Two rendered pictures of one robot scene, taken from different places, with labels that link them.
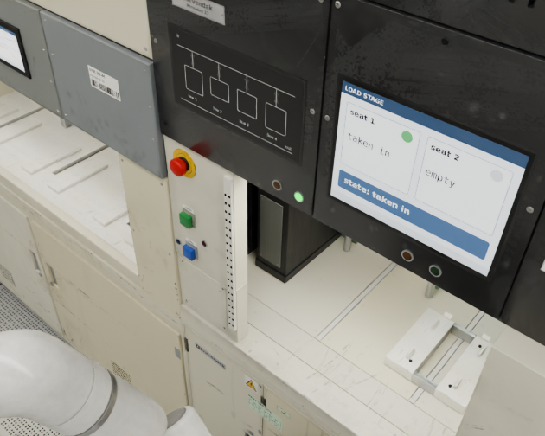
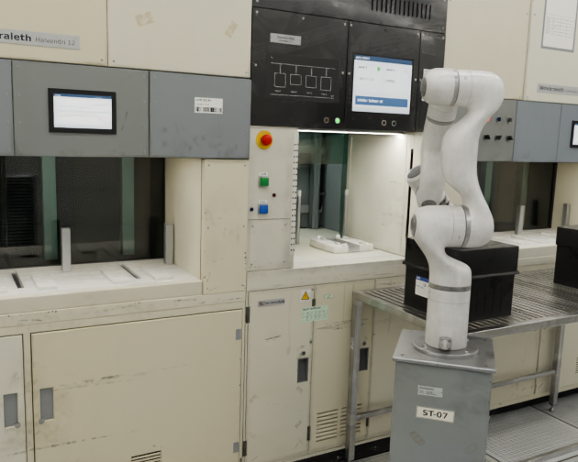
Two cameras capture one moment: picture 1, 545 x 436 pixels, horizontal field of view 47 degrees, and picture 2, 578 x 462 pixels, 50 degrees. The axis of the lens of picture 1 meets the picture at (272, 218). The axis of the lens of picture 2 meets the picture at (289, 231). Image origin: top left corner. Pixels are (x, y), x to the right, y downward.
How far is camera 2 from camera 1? 2.36 m
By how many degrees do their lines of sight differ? 68
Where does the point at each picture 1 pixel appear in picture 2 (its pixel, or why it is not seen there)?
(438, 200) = (391, 90)
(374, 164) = (368, 86)
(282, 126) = (328, 86)
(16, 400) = not seen: hidden behind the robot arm
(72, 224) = (109, 289)
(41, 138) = not seen: outside the picture
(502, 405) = not seen: hidden behind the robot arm
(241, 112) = (307, 87)
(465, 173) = (397, 74)
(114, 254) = (168, 283)
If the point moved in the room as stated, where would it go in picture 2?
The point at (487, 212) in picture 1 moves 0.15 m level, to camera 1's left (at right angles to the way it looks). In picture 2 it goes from (405, 87) to (397, 83)
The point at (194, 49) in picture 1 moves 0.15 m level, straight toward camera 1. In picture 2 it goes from (282, 62) to (323, 62)
